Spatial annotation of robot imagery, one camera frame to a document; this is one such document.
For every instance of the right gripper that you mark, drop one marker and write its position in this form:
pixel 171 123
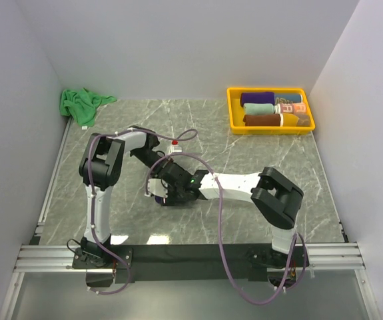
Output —
pixel 171 201

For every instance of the green towel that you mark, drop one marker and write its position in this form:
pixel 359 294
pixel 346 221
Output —
pixel 82 105

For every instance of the purple towel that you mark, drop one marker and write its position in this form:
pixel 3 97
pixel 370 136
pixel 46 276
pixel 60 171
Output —
pixel 160 200
pixel 257 97

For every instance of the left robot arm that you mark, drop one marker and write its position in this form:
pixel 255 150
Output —
pixel 100 169

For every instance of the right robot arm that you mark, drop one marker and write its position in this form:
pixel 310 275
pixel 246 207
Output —
pixel 276 197

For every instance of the yellow plastic tray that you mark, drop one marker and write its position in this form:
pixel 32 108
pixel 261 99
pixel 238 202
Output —
pixel 236 113

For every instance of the rolled mint towel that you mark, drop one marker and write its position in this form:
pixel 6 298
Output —
pixel 259 108

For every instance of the black base beam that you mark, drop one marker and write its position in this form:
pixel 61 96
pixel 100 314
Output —
pixel 254 262

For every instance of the rolled purple towel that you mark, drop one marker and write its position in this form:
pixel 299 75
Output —
pixel 257 97

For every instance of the rolled brown towel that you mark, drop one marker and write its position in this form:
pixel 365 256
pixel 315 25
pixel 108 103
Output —
pixel 270 120

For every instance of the rolled pink printed towel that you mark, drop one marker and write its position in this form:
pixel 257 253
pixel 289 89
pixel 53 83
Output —
pixel 294 108

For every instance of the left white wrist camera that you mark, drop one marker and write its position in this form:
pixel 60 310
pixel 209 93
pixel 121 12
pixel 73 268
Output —
pixel 174 148

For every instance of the aluminium rail frame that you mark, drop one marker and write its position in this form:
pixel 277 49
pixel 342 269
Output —
pixel 335 286

